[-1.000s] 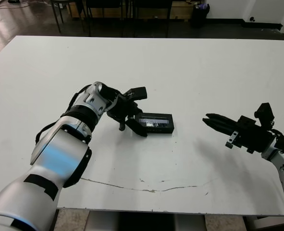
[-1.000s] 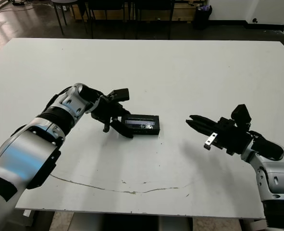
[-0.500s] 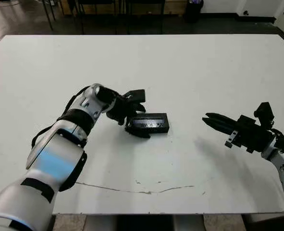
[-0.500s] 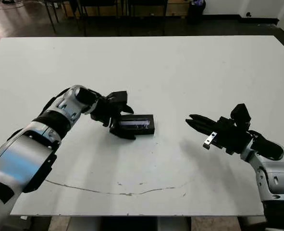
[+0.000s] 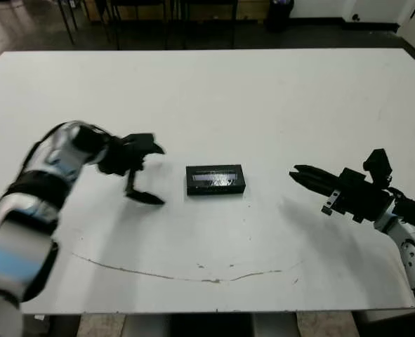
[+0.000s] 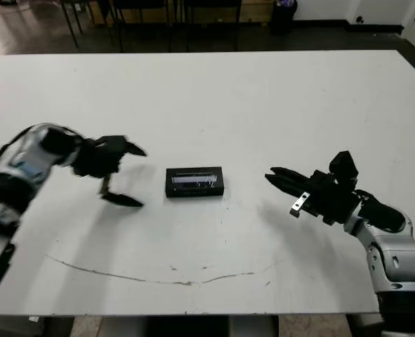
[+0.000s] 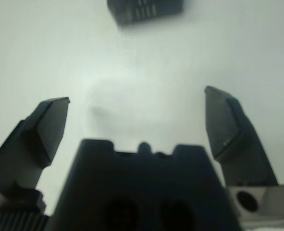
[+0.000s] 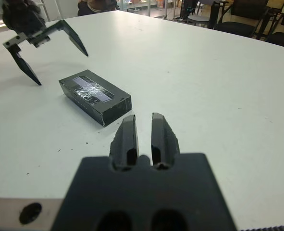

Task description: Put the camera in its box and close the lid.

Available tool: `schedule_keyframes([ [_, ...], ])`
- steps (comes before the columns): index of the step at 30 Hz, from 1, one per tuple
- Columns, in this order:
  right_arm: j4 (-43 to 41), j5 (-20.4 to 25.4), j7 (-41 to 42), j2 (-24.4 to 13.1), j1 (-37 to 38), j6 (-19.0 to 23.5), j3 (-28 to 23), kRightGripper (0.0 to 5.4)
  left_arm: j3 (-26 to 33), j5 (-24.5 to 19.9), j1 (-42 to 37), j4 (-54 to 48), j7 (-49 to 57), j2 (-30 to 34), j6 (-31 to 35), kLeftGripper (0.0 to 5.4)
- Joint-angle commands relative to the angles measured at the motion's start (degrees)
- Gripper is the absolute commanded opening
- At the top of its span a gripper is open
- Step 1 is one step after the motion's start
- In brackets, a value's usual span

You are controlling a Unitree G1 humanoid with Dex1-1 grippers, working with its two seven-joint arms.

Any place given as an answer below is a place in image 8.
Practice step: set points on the round grey stool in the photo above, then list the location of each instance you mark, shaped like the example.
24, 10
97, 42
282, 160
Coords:
198, 19

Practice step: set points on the black chair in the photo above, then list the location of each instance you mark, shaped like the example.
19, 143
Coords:
238, 26
283, 38

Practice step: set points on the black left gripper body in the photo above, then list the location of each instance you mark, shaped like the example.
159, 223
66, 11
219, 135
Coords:
24, 16

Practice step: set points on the seated person dark clothes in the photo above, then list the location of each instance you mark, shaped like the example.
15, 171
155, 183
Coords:
96, 6

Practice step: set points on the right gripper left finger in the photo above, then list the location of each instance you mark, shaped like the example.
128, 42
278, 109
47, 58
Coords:
123, 144

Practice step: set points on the black box lid with window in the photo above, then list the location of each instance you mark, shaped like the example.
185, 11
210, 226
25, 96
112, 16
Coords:
91, 103

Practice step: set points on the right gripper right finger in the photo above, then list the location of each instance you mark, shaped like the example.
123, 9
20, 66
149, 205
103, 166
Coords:
164, 142

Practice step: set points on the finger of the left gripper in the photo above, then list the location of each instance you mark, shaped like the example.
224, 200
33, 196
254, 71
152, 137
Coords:
24, 65
69, 32

